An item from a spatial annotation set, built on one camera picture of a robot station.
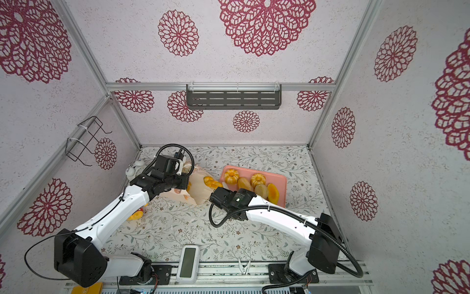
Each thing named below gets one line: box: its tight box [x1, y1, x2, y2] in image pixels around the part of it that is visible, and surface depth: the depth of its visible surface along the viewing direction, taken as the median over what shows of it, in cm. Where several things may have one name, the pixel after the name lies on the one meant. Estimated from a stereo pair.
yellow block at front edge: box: [71, 281, 105, 294], surface depth 70 cm
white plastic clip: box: [238, 258, 251, 276], surface depth 76 cm
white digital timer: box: [176, 244, 201, 284], surface depth 74 cm
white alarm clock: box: [124, 159, 145, 182], surface depth 97 cm
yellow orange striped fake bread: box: [203, 175, 224, 190], surface depth 95 cm
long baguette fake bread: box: [237, 177, 253, 192], surface depth 99 cm
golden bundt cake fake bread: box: [250, 172, 267, 189], surface depth 102 cm
